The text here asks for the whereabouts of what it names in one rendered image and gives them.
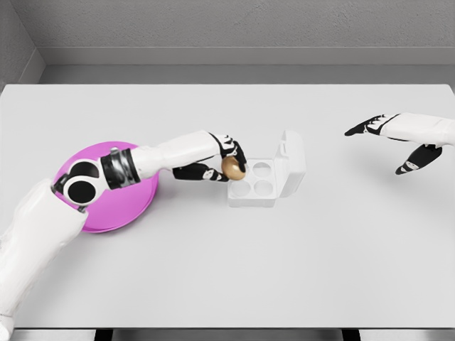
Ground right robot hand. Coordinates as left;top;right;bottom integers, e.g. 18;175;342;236
343;113;448;175

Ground brown egg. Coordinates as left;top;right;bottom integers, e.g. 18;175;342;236
220;156;247;182

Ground pink round plate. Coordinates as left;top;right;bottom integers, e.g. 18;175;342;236
52;141;160;236

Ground white egg box with lid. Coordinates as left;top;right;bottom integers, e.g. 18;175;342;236
227;129;308;209

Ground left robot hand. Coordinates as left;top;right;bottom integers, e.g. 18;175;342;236
169;129;247;183

